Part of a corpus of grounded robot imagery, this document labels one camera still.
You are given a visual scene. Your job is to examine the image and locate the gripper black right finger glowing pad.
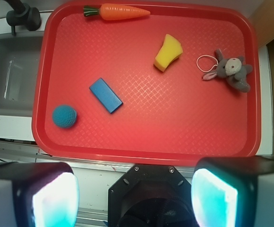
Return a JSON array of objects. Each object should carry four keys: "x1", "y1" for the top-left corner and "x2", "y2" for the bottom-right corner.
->
[{"x1": 191, "y1": 156, "x2": 274, "y2": 227}]

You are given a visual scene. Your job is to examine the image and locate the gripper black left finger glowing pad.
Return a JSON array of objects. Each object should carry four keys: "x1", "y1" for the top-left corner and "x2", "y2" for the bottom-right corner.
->
[{"x1": 0, "y1": 162, "x2": 79, "y2": 227}]

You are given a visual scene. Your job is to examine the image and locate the blue textured ball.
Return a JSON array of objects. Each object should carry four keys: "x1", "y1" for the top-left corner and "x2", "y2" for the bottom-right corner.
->
[{"x1": 52, "y1": 105, "x2": 77, "y2": 129}]

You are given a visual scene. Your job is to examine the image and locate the grey toy sink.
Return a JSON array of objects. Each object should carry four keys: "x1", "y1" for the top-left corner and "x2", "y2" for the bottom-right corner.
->
[{"x1": 0, "y1": 31, "x2": 43, "y2": 117}]

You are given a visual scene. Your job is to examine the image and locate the grey plush bunny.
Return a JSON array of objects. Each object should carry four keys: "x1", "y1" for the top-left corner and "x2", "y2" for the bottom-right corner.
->
[{"x1": 196, "y1": 49, "x2": 253, "y2": 93}]

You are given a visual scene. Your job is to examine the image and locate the blue rectangular block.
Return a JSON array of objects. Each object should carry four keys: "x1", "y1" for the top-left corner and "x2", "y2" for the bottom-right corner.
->
[{"x1": 89, "y1": 78, "x2": 123, "y2": 114}]

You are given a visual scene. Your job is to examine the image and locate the red plastic tray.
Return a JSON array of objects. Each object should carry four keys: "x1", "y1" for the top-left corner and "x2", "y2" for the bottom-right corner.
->
[{"x1": 32, "y1": 0, "x2": 261, "y2": 166}]

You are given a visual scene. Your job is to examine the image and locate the yellow sponge piece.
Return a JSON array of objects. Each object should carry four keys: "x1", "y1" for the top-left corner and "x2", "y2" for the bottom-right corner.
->
[{"x1": 154, "y1": 34, "x2": 183, "y2": 72}]

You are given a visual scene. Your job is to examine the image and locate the black toy faucet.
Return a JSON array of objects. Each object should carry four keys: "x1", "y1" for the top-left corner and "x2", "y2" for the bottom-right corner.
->
[{"x1": 5, "y1": 0, "x2": 42, "y2": 37}]

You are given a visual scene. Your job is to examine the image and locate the orange toy carrot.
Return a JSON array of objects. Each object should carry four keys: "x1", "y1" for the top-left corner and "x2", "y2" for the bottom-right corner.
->
[{"x1": 83, "y1": 3, "x2": 151, "y2": 21}]

